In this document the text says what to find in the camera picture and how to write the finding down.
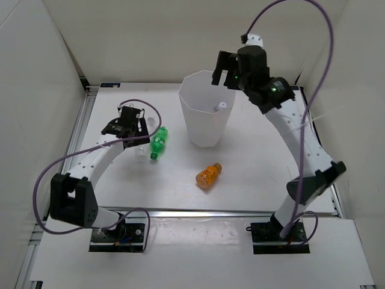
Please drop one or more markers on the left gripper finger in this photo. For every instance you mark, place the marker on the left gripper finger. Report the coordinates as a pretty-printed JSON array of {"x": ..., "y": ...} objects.
[
  {"x": 138, "y": 132},
  {"x": 113, "y": 127}
]

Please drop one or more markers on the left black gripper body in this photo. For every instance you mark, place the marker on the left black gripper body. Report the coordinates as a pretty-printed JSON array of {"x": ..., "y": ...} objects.
[{"x": 135, "y": 127}]

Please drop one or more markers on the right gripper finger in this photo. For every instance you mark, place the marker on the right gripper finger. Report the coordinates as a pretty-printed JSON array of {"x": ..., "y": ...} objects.
[
  {"x": 221, "y": 65},
  {"x": 229, "y": 79}
]

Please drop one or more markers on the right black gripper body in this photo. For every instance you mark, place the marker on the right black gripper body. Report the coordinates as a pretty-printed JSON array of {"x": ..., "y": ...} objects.
[{"x": 237, "y": 80}]

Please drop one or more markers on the clear unlabeled plastic bottle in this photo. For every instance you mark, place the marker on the clear unlabeled plastic bottle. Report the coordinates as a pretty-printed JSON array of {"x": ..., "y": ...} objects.
[{"x": 142, "y": 151}]

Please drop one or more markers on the blue label water bottle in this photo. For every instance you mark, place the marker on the blue label water bottle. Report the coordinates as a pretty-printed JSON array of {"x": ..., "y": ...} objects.
[{"x": 221, "y": 106}]

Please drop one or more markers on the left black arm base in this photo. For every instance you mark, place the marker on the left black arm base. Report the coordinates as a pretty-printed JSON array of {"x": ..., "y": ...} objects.
[{"x": 128, "y": 237}]

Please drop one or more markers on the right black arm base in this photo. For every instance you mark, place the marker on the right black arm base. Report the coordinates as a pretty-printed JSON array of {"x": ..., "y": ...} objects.
[{"x": 267, "y": 241}]

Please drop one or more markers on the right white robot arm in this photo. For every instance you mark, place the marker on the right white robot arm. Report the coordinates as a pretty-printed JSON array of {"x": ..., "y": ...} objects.
[{"x": 247, "y": 71}]

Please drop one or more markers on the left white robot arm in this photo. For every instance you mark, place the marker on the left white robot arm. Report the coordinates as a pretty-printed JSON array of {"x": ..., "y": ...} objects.
[{"x": 72, "y": 194}]

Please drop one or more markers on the white octagonal plastic bin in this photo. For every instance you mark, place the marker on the white octagonal plastic bin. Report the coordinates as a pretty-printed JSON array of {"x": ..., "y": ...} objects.
[{"x": 198, "y": 97}]

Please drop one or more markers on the green plastic soda bottle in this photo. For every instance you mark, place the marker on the green plastic soda bottle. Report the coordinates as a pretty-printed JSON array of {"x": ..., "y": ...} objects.
[{"x": 157, "y": 145}]

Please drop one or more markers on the orange juice bottle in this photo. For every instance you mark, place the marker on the orange juice bottle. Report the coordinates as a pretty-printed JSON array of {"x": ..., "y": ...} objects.
[{"x": 207, "y": 177}]

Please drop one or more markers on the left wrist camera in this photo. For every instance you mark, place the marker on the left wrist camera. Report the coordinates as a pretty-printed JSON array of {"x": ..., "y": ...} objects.
[{"x": 120, "y": 106}]

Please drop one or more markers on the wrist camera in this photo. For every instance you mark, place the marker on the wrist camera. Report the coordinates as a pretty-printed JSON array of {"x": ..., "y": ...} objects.
[
  {"x": 250, "y": 39},
  {"x": 120, "y": 106}
]

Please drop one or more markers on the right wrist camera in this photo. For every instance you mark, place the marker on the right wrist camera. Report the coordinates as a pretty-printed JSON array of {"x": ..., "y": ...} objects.
[{"x": 250, "y": 39}]

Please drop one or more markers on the aluminium rail front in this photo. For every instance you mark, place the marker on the aluminium rail front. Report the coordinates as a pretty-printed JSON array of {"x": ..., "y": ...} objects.
[{"x": 187, "y": 213}]

